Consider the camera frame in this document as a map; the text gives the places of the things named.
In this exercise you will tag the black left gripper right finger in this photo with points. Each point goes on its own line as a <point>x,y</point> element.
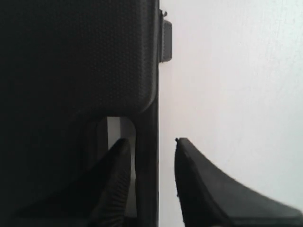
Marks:
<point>210,198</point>

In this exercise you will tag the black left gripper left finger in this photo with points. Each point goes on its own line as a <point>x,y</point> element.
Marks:
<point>96,199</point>

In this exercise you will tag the black plastic tool case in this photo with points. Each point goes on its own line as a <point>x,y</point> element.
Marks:
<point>75,77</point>

